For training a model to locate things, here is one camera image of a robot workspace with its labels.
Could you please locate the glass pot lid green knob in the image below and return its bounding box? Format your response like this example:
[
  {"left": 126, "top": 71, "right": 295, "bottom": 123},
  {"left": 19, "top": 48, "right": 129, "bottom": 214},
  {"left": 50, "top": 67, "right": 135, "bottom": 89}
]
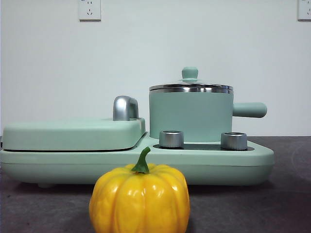
[{"left": 149, "top": 66, "right": 233, "bottom": 91}]

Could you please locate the yellow toy pumpkin green stem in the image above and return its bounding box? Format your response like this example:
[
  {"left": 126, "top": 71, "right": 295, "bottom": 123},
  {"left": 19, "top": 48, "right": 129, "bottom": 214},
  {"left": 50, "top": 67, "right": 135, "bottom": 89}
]
[{"left": 88, "top": 146, "right": 190, "bottom": 233}]

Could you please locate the silver control knob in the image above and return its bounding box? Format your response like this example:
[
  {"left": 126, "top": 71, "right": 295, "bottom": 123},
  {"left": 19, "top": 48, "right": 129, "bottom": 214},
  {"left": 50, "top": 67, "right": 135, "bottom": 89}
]
[
  {"left": 220, "top": 132, "right": 248, "bottom": 150},
  {"left": 159, "top": 130, "right": 185, "bottom": 149}
]

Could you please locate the mint green breakfast machine base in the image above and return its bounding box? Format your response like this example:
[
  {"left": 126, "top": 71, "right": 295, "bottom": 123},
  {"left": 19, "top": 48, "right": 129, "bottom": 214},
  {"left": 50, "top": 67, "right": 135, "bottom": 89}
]
[{"left": 0, "top": 137, "right": 276, "bottom": 189}]

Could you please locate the mint green hinged griddle cover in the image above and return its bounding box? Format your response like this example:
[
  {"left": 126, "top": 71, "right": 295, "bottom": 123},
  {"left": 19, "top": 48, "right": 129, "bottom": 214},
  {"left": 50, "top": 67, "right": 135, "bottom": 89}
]
[{"left": 1, "top": 117, "right": 146, "bottom": 151}]

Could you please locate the mint green pot with handle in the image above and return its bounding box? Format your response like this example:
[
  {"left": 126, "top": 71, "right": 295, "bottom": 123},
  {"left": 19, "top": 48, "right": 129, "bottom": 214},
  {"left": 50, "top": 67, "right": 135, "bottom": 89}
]
[{"left": 148, "top": 87, "right": 268, "bottom": 143}]

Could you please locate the white wall socket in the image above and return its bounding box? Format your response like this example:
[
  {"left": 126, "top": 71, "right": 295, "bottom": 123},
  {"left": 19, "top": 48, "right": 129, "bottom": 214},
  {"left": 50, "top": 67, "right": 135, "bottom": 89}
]
[
  {"left": 78, "top": 0, "right": 102, "bottom": 22},
  {"left": 297, "top": 0, "right": 311, "bottom": 21}
]

